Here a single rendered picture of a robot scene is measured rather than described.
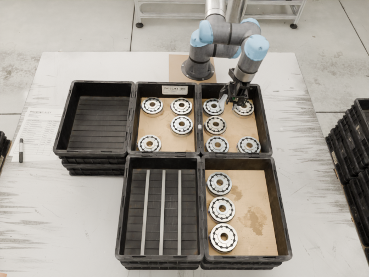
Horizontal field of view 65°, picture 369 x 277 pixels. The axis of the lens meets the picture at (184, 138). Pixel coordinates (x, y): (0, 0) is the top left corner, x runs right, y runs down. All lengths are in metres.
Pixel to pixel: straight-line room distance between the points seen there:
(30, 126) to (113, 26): 1.92
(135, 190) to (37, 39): 2.44
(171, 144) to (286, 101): 0.76
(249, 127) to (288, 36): 2.11
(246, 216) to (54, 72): 1.35
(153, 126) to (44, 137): 0.57
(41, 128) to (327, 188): 1.44
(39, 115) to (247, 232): 1.20
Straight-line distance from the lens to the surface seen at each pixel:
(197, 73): 1.62
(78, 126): 1.45
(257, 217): 1.23
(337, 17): 3.94
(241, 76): 1.06
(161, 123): 1.39
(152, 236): 1.17
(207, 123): 1.36
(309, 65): 3.17
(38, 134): 1.65
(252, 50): 0.99
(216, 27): 1.07
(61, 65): 1.95
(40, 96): 1.82
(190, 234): 1.17
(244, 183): 1.27
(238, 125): 1.42
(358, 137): 2.09
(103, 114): 1.46
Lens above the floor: 1.96
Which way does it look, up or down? 57 degrees down
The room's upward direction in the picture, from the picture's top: 3 degrees clockwise
